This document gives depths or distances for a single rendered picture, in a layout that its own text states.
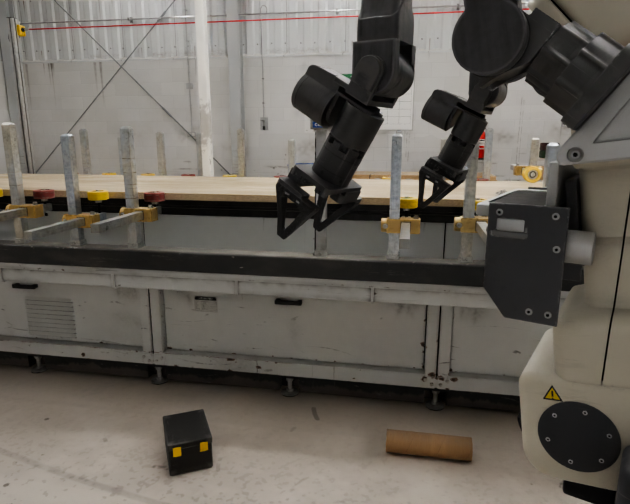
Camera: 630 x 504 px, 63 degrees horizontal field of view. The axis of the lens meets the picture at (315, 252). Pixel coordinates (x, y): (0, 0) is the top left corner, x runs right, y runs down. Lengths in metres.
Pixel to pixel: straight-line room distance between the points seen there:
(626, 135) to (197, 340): 2.07
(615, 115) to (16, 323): 2.68
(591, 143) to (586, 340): 0.29
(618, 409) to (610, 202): 0.27
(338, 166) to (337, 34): 8.50
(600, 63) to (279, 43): 8.84
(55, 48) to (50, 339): 8.77
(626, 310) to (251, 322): 1.73
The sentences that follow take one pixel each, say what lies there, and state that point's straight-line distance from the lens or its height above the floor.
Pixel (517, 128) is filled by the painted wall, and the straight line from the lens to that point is 9.10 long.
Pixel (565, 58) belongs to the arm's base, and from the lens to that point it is 0.61.
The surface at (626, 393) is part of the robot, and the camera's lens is 0.81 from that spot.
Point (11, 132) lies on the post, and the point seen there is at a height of 1.14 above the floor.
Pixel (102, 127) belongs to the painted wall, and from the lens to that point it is 10.60.
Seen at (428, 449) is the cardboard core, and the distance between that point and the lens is 1.99.
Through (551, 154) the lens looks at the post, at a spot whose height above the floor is 1.07.
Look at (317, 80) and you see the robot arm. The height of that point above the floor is 1.21.
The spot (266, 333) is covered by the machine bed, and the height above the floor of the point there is 0.28.
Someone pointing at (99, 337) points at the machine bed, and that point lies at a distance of 2.65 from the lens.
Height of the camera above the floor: 1.14
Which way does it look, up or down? 13 degrees down
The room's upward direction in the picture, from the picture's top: straight up
